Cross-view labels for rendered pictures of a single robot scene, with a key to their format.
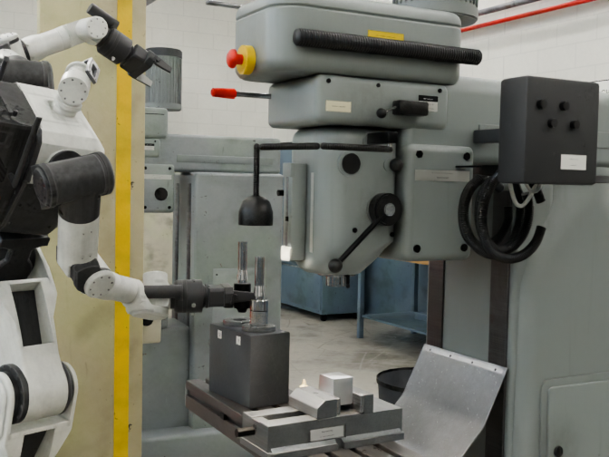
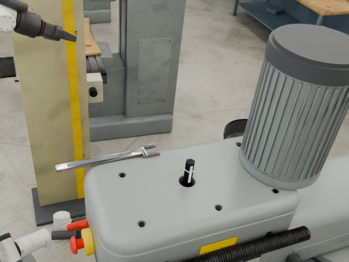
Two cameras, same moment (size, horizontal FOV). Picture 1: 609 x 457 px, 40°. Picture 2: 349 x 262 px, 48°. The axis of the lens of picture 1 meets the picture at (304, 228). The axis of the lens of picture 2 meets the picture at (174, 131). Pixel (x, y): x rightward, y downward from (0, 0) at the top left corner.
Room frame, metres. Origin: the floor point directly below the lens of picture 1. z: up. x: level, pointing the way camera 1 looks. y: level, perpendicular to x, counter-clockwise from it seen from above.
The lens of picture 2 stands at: (1.21, -0.06, 2.51)
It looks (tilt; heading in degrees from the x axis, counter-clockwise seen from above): 37 degrees down; 3
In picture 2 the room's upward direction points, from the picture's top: 7 degrees clockwise
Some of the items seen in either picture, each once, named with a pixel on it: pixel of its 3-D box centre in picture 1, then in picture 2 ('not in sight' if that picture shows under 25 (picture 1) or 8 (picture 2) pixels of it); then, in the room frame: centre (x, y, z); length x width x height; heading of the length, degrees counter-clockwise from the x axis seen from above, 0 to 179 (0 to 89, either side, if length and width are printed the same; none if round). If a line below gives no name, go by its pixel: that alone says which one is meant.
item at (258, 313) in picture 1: (258, 314); not in sight; (2.15, 0.11, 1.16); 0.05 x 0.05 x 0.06
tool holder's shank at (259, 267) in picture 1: (259, 277); not in sight; (2.15, 0.11, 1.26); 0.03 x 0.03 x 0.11
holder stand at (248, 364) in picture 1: (247, 359); not in sight; (2.20, 0.14, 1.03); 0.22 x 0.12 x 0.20; 35
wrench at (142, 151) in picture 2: (257, 9); (108, 158); (1.88, 0.12, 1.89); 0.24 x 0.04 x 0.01; 119
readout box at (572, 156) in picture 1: (550, 132); not in sight; (1.69, -0.50, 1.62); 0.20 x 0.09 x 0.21; 118
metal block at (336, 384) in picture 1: (335, 388); not in sight; (1.84, -0.08, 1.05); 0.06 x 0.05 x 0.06; 30
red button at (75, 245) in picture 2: (235, 59); (77, 244); (1.73, 0.15, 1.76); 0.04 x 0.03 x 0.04; 28
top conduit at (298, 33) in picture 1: (391, 47); (222, 256); (1.74, -0.17, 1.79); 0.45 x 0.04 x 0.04; 118
